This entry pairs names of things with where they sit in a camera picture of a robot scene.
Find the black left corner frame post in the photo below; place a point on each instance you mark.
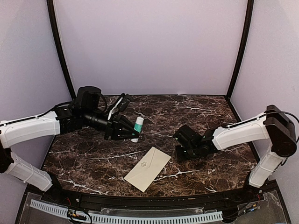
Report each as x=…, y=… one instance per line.
x=59, y=48

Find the cream paper envelope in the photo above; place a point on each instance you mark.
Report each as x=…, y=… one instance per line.
x=147, y=169

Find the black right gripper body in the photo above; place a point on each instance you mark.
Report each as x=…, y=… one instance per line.
x=181, y=156

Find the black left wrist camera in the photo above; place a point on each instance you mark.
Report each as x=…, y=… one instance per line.
x=125, y=100

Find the green white glue stick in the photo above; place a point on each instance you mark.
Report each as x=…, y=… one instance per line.
x=138, y=124

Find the white slotted cable duct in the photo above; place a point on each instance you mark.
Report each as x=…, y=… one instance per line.
x=115, y=216

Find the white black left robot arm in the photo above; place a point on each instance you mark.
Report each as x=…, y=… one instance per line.
x=88, y=109

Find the black right corner frame post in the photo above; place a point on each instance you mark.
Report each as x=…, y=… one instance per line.
x=241, y=50

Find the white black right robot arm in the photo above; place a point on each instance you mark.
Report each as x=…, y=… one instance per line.
x=273, y=124

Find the black corner frame post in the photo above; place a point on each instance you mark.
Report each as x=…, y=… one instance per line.
x=241, y=50
x=59, y=48

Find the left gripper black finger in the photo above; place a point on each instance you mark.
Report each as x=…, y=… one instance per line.
x=125, y=136
x=125, y=125

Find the black front table rail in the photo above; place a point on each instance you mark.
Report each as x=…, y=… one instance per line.
x=223, y=200

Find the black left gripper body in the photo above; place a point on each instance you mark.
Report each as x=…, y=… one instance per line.
x=112, y=125

